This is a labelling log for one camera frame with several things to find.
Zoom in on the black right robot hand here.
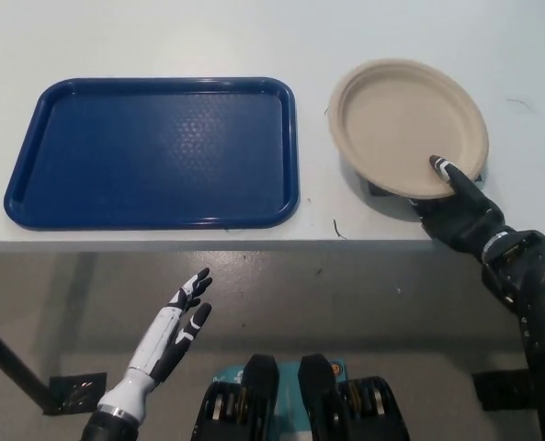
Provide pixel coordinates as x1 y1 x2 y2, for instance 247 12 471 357
408 154 507 266

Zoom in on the white and black left hand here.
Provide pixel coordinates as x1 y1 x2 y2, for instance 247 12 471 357
96 268 214 424

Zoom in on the beige paper plate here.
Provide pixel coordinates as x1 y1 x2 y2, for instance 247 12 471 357
329 58 491 201

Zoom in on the blue plastic tray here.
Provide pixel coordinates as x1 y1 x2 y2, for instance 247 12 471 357
4 76 301 231

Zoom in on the black left robot body block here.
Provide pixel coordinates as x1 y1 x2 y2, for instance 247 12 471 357
187 353 282 441

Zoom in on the black robot body block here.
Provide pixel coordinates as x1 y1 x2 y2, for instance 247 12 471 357
187 353 282 441
298 354 414 441

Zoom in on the black table leg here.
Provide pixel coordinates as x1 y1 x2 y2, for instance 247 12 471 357
0 311 55 413

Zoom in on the black right robot body block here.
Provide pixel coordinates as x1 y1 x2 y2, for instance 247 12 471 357
298 354 414 441

